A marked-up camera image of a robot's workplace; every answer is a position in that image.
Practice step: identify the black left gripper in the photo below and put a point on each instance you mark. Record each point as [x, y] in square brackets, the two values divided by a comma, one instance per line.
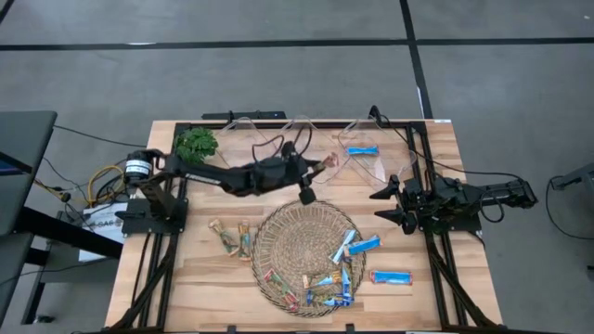
[297, 174]

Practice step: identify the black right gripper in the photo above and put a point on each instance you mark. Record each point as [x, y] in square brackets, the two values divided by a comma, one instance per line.
[412, 204]

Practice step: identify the red green granola bar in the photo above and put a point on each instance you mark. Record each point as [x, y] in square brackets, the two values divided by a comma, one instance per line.
[280, 287]
[331, 161]

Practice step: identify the blue red-ended granola bar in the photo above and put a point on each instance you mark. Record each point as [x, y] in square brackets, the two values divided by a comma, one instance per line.
[391, 277]

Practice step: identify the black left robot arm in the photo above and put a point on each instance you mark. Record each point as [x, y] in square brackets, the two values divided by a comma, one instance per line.
[223, 178]

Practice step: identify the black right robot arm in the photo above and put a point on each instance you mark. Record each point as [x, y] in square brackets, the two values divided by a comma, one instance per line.
[487, 195]

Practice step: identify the light blue white granola bar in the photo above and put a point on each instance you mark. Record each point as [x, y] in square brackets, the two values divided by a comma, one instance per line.
[342, 247]

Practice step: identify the clear plastic bin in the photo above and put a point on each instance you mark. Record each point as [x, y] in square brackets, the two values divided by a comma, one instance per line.
[320, 183]
[371, 171]
[241, 144]

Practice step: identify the black power strip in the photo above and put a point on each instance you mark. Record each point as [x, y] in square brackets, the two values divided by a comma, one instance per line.
[255, 114]

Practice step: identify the black table-edge clamp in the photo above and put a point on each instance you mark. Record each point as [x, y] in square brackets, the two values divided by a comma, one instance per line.
[375, 113]

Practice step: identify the round woven wicker basket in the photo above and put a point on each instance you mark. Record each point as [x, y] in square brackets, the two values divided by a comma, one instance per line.
[301, 260]

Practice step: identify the green artificial plant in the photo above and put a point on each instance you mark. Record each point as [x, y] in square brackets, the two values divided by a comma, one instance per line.
[197, 144]

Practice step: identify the grey furniture leg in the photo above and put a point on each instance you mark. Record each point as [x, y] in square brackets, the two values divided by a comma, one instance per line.
[575, 178]

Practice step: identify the white paper sign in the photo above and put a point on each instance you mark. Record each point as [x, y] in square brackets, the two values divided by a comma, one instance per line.
[104, 218]

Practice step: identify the black desk crossbar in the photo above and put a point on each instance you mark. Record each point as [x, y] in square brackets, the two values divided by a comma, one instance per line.
[69, 232]

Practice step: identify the grey desk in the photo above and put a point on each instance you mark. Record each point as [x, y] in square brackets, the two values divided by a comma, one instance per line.
[23, 139]

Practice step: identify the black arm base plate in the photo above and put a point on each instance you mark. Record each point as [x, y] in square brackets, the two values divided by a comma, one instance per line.
[139, 223]
[459, 225]

